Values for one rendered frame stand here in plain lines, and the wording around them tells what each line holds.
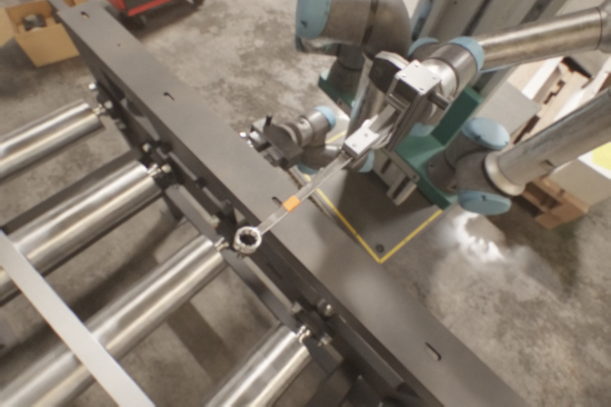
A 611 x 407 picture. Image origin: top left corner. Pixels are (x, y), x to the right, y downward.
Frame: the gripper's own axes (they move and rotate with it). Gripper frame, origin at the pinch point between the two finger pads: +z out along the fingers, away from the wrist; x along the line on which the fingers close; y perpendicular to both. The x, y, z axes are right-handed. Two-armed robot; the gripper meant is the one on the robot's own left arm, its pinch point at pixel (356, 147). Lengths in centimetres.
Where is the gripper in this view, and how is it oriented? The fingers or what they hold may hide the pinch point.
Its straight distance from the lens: 43.7
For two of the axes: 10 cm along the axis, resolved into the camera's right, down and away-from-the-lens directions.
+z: -6.9, 5.9, -4.3
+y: 7.1, 6.5, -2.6
